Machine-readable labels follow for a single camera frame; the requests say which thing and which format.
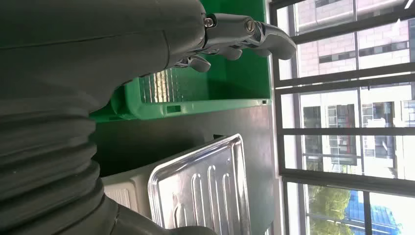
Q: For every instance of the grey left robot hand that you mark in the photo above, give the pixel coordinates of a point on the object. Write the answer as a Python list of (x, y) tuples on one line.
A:
[(81, 48)]

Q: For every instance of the green plastic crate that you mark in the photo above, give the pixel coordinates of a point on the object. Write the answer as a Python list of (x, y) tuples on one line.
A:
[(227, 81)]

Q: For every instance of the steel scale tray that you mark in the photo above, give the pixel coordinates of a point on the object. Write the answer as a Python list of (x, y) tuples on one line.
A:
[(201, 188)]

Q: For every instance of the dark window frame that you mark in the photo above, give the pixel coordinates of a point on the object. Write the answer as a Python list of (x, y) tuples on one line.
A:
[(340, 131)]

